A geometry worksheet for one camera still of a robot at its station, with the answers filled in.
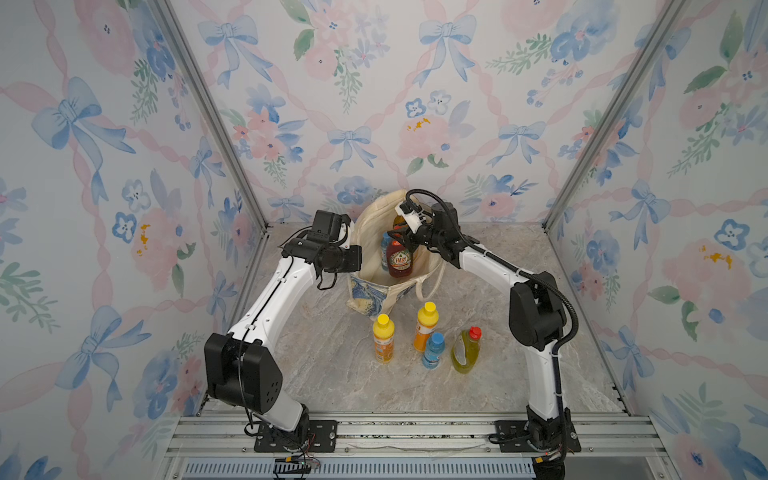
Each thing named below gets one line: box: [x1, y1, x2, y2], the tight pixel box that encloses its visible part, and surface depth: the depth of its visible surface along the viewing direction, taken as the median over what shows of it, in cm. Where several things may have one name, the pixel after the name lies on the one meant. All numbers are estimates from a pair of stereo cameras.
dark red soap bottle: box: [387, 240, 413, 278], surface depth 99 cm
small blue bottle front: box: [422, 332, 445, 370], surface depth 77 cm
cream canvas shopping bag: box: [346, 189, 446, 319], surface depth 93 cm
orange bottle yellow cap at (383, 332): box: [372, 313, 395, 364], surface depth 73 cm
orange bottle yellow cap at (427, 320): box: [414, 301, 439, 352], surface depth 75 cm
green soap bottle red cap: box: [451, 326, 483, 374], surface depth 77 cm
